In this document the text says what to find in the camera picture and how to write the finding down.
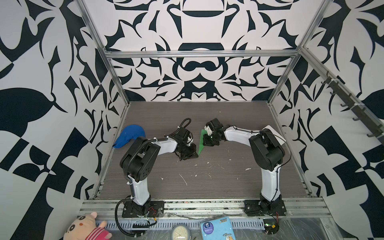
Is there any white cable duct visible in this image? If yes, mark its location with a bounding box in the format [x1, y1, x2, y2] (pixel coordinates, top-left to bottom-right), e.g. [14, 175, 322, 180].
[95, 218, 266, 231]

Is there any blue cloth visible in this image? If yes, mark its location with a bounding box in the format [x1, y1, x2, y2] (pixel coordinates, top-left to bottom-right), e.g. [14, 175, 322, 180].
[113, 125, 146, 149]

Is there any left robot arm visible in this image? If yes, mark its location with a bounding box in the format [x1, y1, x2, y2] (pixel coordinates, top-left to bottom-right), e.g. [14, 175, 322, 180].
[120, 128, 198, 215]

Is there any small electronics board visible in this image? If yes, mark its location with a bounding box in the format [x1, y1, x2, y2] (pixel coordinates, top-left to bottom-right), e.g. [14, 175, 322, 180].
[263, 219, 280, 236]

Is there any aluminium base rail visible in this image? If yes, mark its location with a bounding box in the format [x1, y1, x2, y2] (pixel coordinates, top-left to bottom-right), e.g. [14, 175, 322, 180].
[79, 198, 331, 219]

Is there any black corrugated cable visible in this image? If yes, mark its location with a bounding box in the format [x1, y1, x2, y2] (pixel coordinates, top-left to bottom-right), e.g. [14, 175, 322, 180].
[114, 117, 192, 238]

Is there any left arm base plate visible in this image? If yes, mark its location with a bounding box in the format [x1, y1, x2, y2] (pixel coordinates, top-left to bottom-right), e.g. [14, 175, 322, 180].
[122, 200, 165, 218]

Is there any plush toy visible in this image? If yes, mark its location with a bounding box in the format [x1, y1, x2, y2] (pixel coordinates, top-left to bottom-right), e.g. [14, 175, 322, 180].
[63, 212, 112, 240]

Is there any green square paper sheet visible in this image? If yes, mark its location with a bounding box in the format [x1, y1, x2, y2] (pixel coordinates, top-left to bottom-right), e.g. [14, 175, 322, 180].
[198, 129, 207, 155]

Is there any white box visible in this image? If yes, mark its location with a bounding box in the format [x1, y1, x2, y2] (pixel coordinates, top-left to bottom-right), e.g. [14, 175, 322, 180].
[263, 125, 286, 145]

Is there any blue booklet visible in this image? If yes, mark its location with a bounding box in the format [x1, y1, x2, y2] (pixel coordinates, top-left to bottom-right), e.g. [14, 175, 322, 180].
[200, 217, 236, 240]

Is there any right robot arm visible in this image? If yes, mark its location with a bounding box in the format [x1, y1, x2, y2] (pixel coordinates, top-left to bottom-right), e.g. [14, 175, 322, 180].
[203, 118, 286, 209]

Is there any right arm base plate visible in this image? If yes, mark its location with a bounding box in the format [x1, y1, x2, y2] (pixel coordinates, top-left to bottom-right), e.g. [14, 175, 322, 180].
[244, 198, 287, 216]

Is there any round clock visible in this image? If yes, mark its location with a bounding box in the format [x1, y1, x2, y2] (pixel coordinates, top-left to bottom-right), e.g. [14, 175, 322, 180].
[171, 224, 192, 240]

